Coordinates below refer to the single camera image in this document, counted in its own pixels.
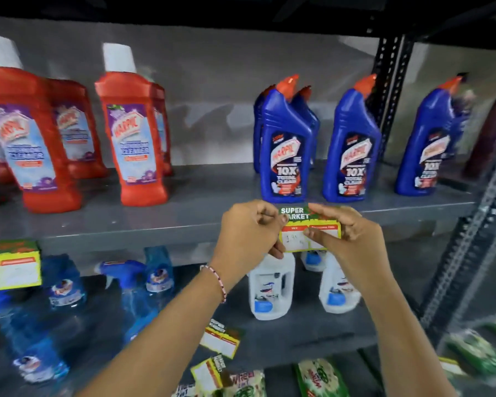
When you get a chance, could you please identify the blue liquid cleaner bottle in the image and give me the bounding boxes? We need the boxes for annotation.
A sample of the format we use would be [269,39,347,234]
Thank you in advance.
[144,245,175,295]
[0,288,70,384]
[41,254,87,309]

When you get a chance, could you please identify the black perforated shelf post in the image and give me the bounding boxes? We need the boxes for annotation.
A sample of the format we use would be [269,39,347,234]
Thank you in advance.
[371,35,415,162]

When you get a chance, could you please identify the person's left forearm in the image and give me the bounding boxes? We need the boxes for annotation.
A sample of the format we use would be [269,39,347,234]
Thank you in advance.
[76,264,233,397]

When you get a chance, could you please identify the dark metal shelf board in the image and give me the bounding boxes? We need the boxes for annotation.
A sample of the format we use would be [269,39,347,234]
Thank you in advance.
[0,0,496,52]

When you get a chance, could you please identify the white plastic jug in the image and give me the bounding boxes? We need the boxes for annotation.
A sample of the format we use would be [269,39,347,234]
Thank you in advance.
[318,252,362,315]
[300,250,327,273]
[247,252,296,321]

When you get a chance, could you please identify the person's left hand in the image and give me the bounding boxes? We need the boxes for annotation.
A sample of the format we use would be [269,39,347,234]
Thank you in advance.
[210,199,289,286]

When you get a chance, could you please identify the grey metal shelf board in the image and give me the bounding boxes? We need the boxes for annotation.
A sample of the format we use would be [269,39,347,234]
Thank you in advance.
[0,260,381,397]
[0,160,480,271]

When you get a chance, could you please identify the row of blue toilet cleaner bottles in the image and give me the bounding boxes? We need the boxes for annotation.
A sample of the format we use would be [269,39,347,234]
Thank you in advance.
[253,73,477,204]

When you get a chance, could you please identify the dark maroon bottle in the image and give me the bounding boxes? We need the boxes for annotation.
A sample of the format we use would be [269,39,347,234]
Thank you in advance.
[462,97,496,181]

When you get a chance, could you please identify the blue trigger spray bottle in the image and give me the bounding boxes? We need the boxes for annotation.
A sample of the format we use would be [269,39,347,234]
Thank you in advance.
[94,259,166,344]

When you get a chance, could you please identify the red white beaded bracelet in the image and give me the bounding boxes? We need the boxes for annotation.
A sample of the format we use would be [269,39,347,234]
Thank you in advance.
[200,264,228,304]

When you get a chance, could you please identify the green yellow price tag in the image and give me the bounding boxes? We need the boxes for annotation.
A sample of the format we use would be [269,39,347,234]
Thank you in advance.
[438,357,468,377]
[199,319,243,360]
[278,203,342,253]
[0,240,42,293]
[190,354,229,394]

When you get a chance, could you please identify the row of red cleaner bottles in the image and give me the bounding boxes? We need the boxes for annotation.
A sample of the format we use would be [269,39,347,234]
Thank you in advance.
[0,34,174,214]

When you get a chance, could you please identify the person's right hand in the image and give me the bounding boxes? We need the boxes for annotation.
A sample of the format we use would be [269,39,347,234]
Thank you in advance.
[304,203,393,296]

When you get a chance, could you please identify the person's right forearm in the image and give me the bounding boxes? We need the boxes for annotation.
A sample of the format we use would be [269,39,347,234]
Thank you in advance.
[355,280,458,397]

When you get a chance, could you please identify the grey perforated shelf post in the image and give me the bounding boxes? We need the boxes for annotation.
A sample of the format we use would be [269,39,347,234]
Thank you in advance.
[418,128,496,348]

